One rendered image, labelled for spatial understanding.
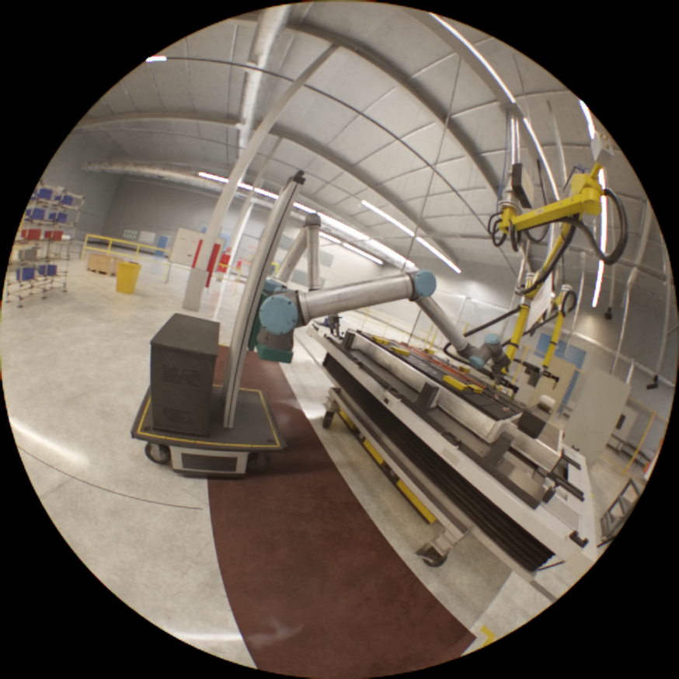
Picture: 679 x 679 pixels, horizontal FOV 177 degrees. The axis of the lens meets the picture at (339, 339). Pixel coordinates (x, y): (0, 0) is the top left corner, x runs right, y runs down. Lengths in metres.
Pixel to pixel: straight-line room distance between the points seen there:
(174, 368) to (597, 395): 6.36
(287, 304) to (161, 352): 0.64
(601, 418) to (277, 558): 5.87
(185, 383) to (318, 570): 1.17
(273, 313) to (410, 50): 9.72
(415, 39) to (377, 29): 1.25
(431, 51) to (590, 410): 10.83
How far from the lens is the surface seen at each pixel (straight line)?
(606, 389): 5.95
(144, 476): 1.58
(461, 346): 1.32
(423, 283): 0.93
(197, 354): 1.07
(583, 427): 5.92
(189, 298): 5.21
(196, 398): 1.19
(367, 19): 9.86
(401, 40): 9.84
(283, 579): 1.31
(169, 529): 1.39
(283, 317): 0.81
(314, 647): 1.30
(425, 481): 1.53
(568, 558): 1.13
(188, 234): 8.33
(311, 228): 1.54
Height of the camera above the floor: 1.26
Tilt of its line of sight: 11 degrees down
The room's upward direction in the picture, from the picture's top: 20 degrees clockwise
